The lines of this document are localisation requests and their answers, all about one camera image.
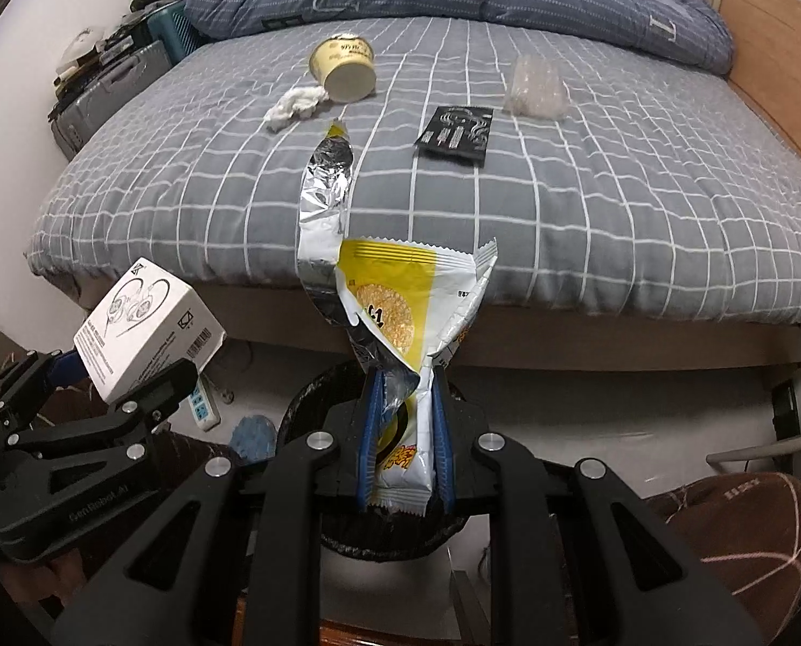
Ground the white bent tube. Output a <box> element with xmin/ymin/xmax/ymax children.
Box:
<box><xmin>705</xmin><ymin>429</ymin><xmax>801</xmax><ymax>468</ymax></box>

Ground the yellow snack wrapper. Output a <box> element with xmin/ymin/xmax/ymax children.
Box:
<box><xmin>294</xmin><ymin>117</ymin><xmax>499</xmax><ymax>516</ymax></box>

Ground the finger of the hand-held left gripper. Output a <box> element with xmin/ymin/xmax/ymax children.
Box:
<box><xmin>6</xmin><ymin>356</ymin><xmax>200</xmax><ymax>473</ymax></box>
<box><xmin>0</xmin><ymin>346</ymin><xmax>93</xmax><ymax>430</ymax></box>

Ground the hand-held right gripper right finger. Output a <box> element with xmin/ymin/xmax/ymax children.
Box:
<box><xmin>430</xmin><ymin>364</ymin><xmax>765</xmax><ymax>646</ymax></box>

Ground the white cardboard box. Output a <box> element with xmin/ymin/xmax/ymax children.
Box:
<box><xmin>73</xmin><ymin>257</ymin><xmax>227</xmax><ymax>405</ymax></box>

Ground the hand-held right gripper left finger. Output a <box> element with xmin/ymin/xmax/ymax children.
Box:
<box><xmin>50</xmin><ymin>367</ymin><xmax>384</xmax><ymax>646</ymax></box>

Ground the wooden headboard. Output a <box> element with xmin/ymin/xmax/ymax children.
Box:
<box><xmin>716</xmin><ymin>0</ymin><xmax>801</xmax><ymax>163</ymax></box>

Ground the white power strip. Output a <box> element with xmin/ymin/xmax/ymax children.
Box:
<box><xmin>188</xmin><ymin>377</ymin><xmax>221</xmax><ymax>432</ymax></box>

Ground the blue fluffy slipper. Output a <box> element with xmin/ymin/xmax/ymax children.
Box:
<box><xmin>231</xmin><ymin>415</ymin><xmax>276</xmax><ymax>465</ymax></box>

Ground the white rounded item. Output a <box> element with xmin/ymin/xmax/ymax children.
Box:
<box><xmin>60</xmin><ymin>27</ymin><xmax>105</xmax><ymax>65</ymax></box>

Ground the clear plastic wrap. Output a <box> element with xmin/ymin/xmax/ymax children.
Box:
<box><xmin>504</xmin><ymin>54</ymin><xmax>569</xmax><ymax>121</ymax></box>

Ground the black lined trash bin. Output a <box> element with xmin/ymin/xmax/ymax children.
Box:
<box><xmin>275</xmin><ymin>360</ymin><xmax>482</xmax><ymax>563</ymax></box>

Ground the grey suitcase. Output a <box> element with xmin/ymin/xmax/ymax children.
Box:
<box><xmin>50</xmin><ymin>40</ymin><xmax>172</xmax><ymax>163</ymax></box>

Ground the white tissue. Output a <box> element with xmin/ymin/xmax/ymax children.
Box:
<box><xmin>266</xmin><ymin>84</ymin><xmax>330</xmax><ymax>132</ymax></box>

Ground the teal suitcase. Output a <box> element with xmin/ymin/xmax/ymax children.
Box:
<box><xmin>148</xmin><ymin>0</ymin><xmax>203</xmax><ymax>68</ymax></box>

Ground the yellow paper cup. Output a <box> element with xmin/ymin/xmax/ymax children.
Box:
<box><xmin>308</xmin><ymin>36</ymin><xmax>378</xmax><ymax>103</ymax></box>

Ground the wooden bed frame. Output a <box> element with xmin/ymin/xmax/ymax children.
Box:
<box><xmin>70</xmin><ymin>269</ymin><xmax>801</xmax><ymax>374</ymax></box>

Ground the black items pile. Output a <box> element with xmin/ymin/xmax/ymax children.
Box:
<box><xmin>94</xmin><ymin>0</ymin><xmax>192</xmax><ymax>65</ymax></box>

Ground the black printed packet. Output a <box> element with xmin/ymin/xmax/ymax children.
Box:
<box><xmin>414</xmin><ymin>106</ymin><xmax>496</xmax><ymax>169</ymax></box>

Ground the grey checked bed sheet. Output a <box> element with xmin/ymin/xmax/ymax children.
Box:
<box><xmin>23</xmin><ymin>13</ymin><xmax>801</xmax><ymax>324</ymax></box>

